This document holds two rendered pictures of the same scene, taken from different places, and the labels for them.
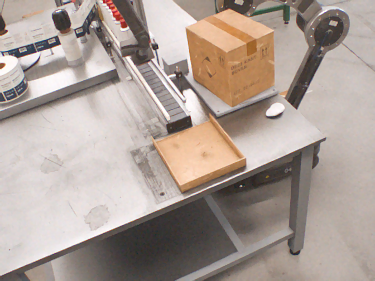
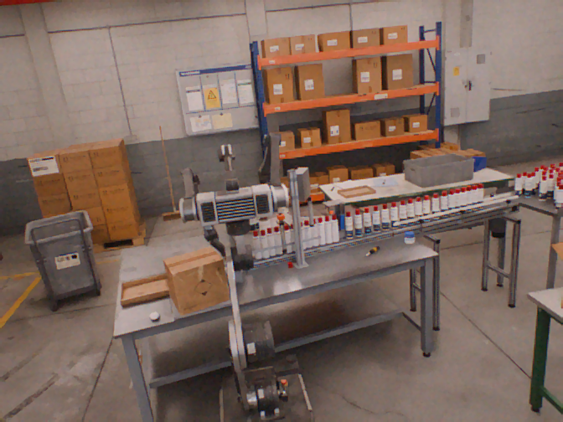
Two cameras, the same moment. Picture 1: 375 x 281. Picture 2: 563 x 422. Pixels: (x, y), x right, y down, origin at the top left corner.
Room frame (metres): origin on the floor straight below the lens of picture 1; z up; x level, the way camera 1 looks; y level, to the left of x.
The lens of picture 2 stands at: (2.12, -2.65, 2.14)
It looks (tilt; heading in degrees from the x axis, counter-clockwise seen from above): 18 degrees down; 90
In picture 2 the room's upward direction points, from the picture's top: 6 degrees counter-clockwise
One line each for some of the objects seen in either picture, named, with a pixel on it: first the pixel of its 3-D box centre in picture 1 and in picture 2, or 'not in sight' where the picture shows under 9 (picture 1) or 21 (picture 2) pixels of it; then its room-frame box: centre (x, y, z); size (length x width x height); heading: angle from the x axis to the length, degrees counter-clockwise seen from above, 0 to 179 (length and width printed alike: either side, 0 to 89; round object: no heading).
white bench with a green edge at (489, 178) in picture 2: not in sight; (412, 216); (3.53, 1.94, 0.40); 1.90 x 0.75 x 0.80; 7
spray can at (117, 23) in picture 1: (121, 31); (271, 241); (2.00, 0.21, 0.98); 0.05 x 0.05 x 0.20
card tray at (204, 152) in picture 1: (196, 150); (144, 289); (1.15, -0.04, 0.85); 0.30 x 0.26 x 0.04; 16
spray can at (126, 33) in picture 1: (127, 38); (256, 244); (1.91, 0.18, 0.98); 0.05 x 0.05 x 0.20
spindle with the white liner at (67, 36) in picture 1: (67, 37); (264, 223); (1.96, 0.48, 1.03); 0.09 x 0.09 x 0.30
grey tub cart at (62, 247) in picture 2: not in sight; (65, 253); (-0.26, 1.76, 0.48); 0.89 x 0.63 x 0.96; 116
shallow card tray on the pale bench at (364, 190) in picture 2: not in sight; (356, 191); (2.89, 1.74, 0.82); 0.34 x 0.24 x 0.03; 13
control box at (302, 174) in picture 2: not in sight; (299, 184); (2.24, 0.19, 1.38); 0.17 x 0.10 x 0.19; 71
